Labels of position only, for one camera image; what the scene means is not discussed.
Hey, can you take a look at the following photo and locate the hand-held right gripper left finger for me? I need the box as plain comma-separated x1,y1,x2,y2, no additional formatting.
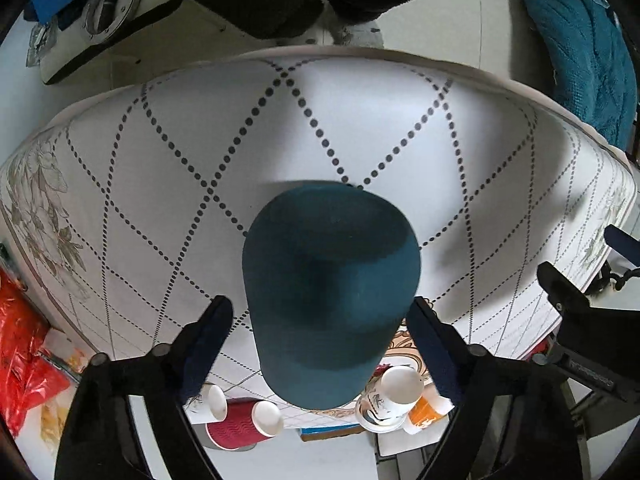
54,295,235,480

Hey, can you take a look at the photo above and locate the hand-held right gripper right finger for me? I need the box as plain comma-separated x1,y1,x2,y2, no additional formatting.
406,299,593,480

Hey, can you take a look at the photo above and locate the white floral paper cup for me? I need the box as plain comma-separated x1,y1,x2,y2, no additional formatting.
185,382,229,425

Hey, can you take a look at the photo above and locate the orange paper cup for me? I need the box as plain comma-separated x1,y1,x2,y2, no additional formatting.
404,394,453,436

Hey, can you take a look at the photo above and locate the red ribbed paper cup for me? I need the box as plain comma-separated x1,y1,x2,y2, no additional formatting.
206,397,285,453

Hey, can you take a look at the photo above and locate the silver metal bowl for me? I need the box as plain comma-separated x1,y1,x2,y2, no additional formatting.
355,392,407,433

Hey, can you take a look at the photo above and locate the blue-edged flat box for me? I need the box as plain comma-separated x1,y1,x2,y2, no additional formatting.
299,422,371,443

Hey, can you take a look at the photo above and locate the black tripod stand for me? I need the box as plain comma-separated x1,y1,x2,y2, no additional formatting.
531,225,640,403

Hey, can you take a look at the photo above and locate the red plastic bag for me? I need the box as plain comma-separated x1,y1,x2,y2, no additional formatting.
0,267,71,436

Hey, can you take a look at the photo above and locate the white dotted tablecloth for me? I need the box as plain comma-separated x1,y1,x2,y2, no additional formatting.
0,44,637,413

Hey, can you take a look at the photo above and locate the teal quilted blanket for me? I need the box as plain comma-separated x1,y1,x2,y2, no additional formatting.
504,0,640,147

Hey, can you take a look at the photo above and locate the clear crumpled plastic wrapper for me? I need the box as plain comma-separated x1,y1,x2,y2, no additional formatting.
26,19,62,68

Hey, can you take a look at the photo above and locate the round metal ring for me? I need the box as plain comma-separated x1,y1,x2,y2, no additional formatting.
82,0,145,41

